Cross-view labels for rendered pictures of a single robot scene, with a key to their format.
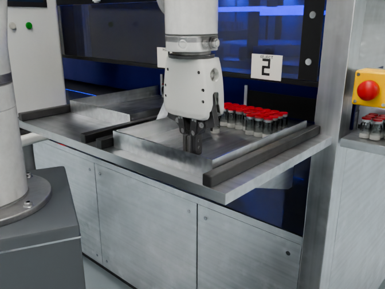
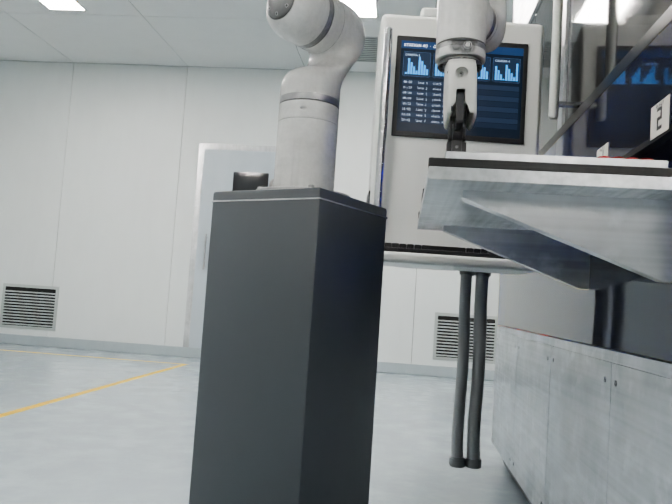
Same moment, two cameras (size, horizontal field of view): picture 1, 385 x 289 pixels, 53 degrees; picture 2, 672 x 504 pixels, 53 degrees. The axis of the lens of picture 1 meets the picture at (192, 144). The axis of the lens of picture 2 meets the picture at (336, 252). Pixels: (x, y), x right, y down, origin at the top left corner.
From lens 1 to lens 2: 0.94 m
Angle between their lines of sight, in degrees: 58
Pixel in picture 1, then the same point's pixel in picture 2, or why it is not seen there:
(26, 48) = not seen: hidden behind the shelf
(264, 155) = (530, 166)
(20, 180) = (318, 176)
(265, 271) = (657, 454)
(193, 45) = (443, 49)
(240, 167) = (479, 164)
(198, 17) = (449, 24)
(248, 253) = (644, 427)
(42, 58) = not seen: hidden behind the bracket
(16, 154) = (319, 155)
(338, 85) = not seen: outside the picture
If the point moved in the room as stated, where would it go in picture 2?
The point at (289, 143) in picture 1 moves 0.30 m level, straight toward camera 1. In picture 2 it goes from (593, 168) to (419, 140)
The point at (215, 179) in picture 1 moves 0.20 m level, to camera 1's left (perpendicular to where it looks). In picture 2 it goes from (435, 162) to (357, 176)
